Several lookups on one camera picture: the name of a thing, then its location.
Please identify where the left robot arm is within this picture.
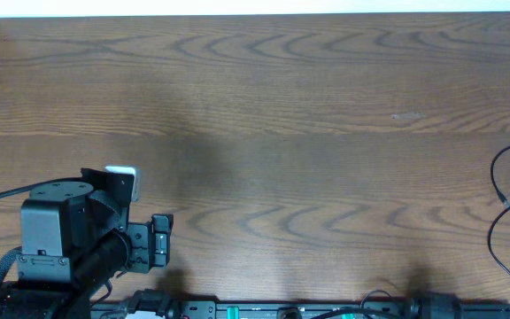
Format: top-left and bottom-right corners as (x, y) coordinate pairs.
(0, 165), (182, 318)

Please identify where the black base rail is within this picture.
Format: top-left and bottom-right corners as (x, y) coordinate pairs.
(90, 290), (510, 319)

